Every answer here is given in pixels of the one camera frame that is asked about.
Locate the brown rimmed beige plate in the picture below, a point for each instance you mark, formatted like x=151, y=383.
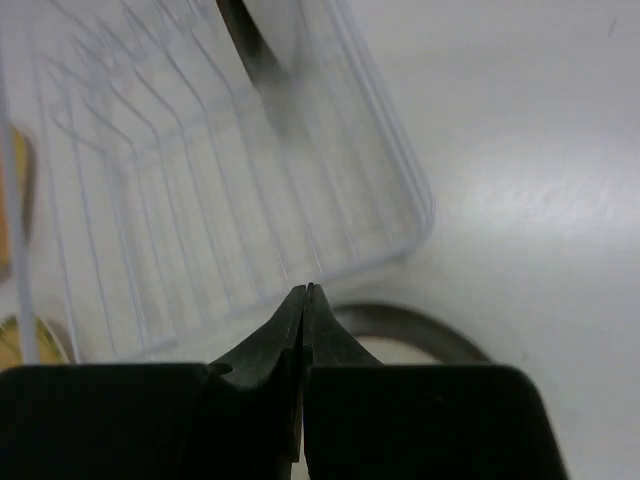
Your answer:
x=398, y=334

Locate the dark gold patterned plate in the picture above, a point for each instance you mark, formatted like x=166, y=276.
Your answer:
x=265, y=35

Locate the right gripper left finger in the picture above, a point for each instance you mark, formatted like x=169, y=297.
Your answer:
x=247, y=424

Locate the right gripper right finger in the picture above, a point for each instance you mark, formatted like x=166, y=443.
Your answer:
x=330, y=355

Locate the green rimmed woven bamboo tray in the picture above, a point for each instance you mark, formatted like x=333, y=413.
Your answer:
x=48, y=334

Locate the white wire dish rack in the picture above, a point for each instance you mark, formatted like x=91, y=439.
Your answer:
x=148, y=190

